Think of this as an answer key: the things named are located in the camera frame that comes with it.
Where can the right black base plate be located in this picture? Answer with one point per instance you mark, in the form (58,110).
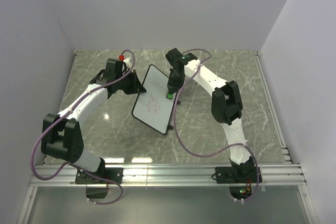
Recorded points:
(234,175)

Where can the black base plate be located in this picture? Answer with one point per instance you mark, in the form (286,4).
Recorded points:
(234,175)
(115,174)

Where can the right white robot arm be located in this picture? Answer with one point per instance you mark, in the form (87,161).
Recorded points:
(226,105)

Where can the aluminium front rail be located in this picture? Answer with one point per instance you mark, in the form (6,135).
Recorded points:
(178,175)

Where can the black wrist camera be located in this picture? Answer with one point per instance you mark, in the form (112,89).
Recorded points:
(173,56)
(115,66)

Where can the white board black frame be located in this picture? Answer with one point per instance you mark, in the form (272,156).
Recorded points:
(153,108)

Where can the aluminium right side rail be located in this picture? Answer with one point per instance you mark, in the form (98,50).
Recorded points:
(284,149)

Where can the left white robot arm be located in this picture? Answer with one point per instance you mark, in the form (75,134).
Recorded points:
(62,132)

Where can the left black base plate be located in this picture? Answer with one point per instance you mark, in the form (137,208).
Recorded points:
(115,174)

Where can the aluminium rail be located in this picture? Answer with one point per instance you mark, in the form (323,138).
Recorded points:
(178,175)
(284,149)

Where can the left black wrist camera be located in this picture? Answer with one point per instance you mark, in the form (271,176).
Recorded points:
(115,66)

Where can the green whiteboard eraser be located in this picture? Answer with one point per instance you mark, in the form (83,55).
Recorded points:
(169,96)

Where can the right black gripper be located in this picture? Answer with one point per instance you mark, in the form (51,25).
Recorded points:
(172,87)

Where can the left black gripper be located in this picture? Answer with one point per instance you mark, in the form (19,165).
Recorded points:
(137,87)

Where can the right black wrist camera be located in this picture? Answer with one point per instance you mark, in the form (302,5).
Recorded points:
(173,56)

